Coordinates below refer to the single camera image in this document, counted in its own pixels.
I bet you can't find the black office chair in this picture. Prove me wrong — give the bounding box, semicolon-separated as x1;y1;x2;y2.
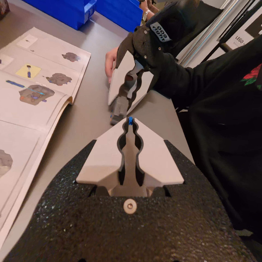
174;0;224;60

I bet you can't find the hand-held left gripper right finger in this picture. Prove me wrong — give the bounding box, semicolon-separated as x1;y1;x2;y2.
133;118;184;187

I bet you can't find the person's right hand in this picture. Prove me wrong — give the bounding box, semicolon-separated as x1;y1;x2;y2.
105;46;120;84

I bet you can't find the aluminium frame post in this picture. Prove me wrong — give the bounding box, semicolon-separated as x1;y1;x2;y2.
180;0;254;66

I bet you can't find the dark grey toy motor block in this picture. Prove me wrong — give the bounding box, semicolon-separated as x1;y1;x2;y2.
110;96;129;126

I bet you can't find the white printed sign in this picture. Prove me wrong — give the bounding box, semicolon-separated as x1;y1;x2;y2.
217;0;262;51

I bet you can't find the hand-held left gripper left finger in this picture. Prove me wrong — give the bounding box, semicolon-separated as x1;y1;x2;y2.
76;118;128;187

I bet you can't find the blue plastic storage bin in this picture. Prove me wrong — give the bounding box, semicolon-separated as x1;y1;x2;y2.
95;0;143;27
21;0;97;31

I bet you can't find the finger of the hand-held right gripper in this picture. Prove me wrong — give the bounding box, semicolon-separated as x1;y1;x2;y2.
126;69;154;115
108;50;136;106

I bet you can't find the person's black sweater torso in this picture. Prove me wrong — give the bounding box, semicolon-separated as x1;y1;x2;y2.
174;61;262;243

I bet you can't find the open instruction booklet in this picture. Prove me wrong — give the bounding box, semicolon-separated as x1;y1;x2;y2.
0;27;91;244

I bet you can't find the dark toy truck box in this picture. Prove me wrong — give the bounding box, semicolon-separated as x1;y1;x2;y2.
0;0;10;21

